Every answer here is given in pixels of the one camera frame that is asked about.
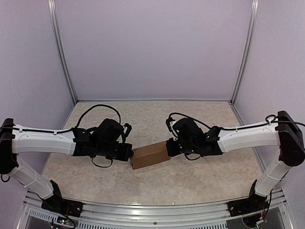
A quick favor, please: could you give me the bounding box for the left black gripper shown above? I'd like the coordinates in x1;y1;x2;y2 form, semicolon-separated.
96;143;133;162

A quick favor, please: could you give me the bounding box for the brown cardboard box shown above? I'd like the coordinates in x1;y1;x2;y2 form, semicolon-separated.
130;141;170;170

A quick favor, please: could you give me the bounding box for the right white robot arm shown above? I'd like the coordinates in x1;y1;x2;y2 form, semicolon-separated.
165;111;305;212

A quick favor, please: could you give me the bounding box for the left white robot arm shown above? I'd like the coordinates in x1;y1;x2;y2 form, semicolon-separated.
0;118;133;212

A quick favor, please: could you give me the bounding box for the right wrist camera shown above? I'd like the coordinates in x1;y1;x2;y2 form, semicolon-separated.
165;117;176;134

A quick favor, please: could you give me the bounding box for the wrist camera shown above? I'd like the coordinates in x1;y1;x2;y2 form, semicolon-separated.
121;123;132;143
165;117;176;134

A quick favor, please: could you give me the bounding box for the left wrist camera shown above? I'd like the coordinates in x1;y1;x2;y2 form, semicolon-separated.
121;123;132;143

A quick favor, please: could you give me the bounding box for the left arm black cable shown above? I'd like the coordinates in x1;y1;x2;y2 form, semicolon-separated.
0;104;122;168

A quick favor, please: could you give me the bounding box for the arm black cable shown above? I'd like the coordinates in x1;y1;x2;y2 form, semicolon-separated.
168;112;305;132
0;104;122;168

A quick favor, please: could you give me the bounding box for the front aluminium rail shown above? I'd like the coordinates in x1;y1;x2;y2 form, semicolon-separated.
15;189;297;229

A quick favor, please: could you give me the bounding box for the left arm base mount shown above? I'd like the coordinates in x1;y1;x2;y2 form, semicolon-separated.
41;180;83;218

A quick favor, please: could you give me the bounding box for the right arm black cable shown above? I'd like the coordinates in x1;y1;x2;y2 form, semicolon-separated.
168;112;305;132

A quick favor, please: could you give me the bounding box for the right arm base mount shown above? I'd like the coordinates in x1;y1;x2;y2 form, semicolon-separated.
227;179;270;217

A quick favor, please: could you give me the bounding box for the right aluminium frame post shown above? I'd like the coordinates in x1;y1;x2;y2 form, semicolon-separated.
230;0;259;106

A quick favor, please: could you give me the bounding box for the aluminium frame post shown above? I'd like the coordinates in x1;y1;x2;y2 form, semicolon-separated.
230;0;259;106
48;0;78;105

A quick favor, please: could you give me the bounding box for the left aluminium frame post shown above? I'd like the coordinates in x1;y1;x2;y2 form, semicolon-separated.
48;0;78;105

